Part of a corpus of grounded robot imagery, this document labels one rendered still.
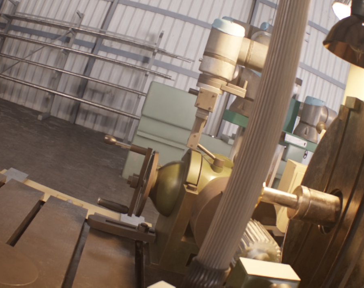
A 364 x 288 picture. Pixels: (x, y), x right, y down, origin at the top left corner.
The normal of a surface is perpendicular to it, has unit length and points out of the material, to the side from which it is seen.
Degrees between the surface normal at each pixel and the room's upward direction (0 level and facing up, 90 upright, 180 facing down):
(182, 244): 90
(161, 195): 99
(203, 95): 90
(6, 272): 0
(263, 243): 90
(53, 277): 0
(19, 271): 0
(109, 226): 90
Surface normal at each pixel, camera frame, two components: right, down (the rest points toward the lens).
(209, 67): -0.48, -0.06
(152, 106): 0.06, 0.13
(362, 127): -0.95, -0.30
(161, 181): -0.62, -0.43
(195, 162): 0.29, -0.67
